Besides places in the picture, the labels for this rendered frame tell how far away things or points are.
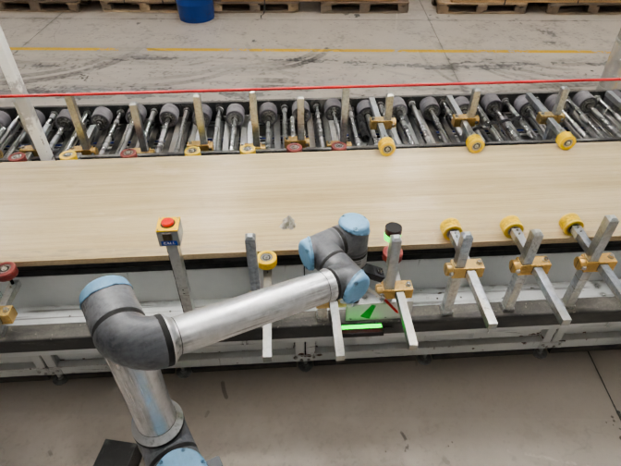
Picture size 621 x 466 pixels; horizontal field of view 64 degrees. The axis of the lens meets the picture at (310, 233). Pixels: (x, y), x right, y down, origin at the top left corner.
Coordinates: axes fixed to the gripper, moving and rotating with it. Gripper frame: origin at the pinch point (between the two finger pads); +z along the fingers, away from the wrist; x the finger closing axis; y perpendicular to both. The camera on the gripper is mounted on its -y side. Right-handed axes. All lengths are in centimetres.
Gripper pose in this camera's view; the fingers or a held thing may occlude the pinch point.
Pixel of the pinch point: (354, 302)
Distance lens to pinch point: 169.0
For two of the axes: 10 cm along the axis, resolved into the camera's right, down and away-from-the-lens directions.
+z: 0.0, 7.5, 6.7
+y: -10.0, 0.6, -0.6
